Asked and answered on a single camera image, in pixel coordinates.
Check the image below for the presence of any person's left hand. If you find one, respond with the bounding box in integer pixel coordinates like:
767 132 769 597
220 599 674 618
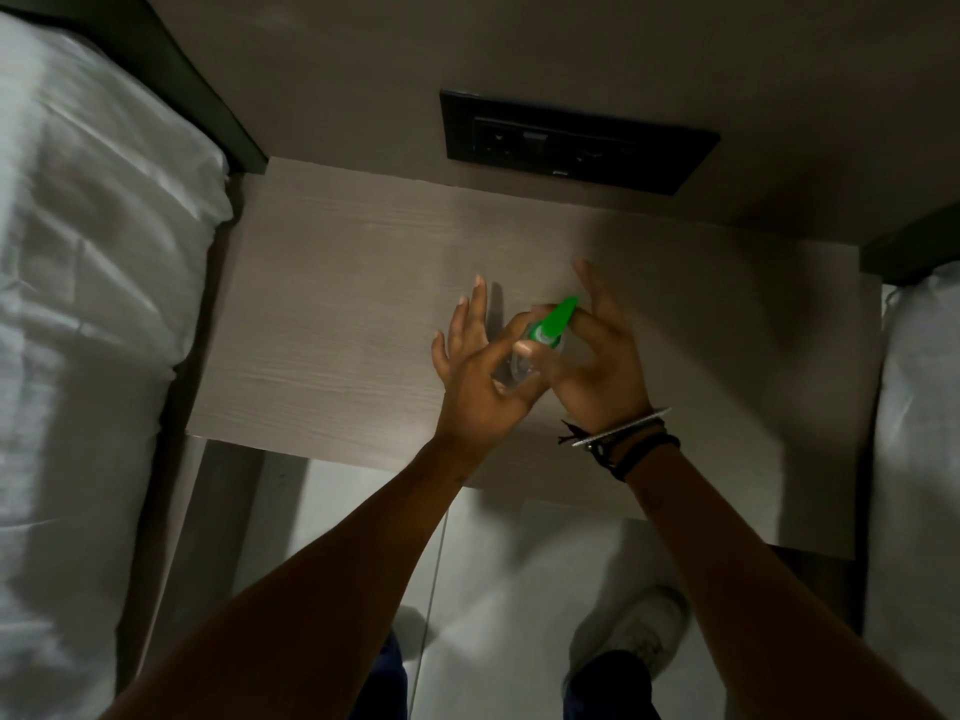
431 275 549 463

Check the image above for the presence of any person's right hand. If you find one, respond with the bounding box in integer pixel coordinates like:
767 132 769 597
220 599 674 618
516 258 654 437

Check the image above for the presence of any clear bottle with green cap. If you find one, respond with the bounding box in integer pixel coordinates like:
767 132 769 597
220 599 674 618
491 295 581 391

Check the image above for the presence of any person's left forearm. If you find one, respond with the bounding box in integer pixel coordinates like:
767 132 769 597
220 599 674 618
101 434 485 720

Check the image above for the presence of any person's right forearm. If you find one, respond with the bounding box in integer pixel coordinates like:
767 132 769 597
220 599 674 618
621 440 948 720

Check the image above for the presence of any silver bangle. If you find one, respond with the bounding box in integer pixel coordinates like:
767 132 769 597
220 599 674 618
570 406 673 449

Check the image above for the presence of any light wood nightstand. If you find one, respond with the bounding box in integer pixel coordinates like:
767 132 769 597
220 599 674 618
138 157 885 672

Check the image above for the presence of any white shoe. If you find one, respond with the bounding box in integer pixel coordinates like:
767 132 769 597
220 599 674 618
573 584 692 685

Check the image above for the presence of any person's right leg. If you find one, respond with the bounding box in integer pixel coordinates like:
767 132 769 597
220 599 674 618
562 649 664 720

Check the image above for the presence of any person's leg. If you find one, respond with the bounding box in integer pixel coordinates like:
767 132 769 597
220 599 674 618
562 649 664 720
348 629 411 720

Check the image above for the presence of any person's left leg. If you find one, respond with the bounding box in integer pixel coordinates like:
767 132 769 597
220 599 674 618
348 629 411 720

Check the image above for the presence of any bed with white sheet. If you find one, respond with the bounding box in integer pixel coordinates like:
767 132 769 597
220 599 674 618
862 260 960 720
0 10 235 720

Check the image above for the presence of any black thread bracelet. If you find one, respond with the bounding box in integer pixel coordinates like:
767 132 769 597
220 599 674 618
558 419 682 484

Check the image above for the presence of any black wall socket panel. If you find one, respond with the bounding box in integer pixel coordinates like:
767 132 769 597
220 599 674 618
439 88 722 197

